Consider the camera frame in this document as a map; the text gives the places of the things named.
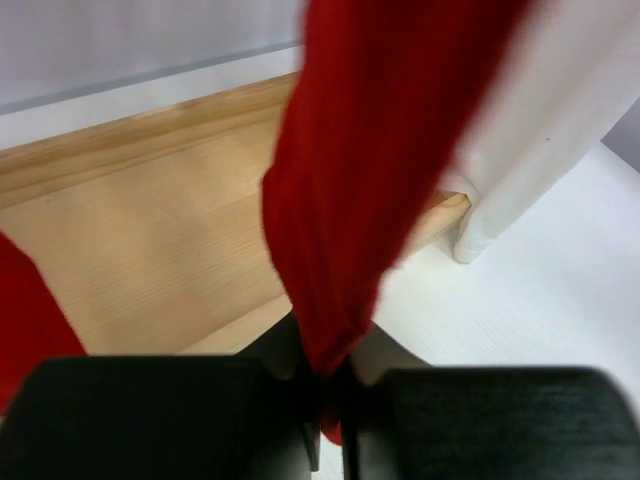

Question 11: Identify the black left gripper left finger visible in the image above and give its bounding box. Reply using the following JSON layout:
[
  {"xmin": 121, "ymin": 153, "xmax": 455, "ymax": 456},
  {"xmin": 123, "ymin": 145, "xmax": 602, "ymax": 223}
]
[{"xmin": 1, "ymin": 315, "xmax": 319, "ymax": 479}]

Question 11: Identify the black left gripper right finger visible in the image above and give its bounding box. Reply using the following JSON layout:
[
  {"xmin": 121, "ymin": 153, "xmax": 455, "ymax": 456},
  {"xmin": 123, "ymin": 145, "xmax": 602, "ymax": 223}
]
[{"xmin": 342, "ymin": 327, "xmax": 639, "ymax": 480}]

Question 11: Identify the white hanging cloth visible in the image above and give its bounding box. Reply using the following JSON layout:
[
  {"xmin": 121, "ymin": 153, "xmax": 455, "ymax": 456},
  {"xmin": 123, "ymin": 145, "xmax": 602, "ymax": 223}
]
[{"xmin": 444, "ymin": 1, "xmax": 639, "ymax": 263}]

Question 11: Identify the wooden clothes rack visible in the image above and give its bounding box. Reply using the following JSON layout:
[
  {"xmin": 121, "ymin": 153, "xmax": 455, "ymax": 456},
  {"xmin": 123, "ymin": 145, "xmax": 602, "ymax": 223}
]
[{"xmin": 0, "ymin": 72, "xmax": 471, "ymax": 357}]

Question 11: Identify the red sock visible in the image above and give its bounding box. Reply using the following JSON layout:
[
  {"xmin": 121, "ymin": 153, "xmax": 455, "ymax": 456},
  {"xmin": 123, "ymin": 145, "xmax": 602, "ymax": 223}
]
[
  {"xmin": 0, "ymin": 236, "xmax": 86, "ymax": 411},
  {"xmin": 259, "ymin": 0, "xmax": 531, "ymax": 446}
]

